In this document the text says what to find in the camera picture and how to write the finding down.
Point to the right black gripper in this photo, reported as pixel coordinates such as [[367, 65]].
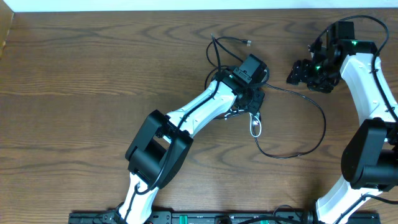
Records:
[[300, 72]]

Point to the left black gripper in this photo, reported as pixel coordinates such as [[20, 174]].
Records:
[[259, 99]]

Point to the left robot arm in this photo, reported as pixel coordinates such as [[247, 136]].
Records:
[[163, 141]]

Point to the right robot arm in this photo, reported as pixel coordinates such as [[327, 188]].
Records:
[[369, 161]]

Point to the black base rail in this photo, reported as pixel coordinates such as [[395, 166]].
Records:
[[167, 217]]

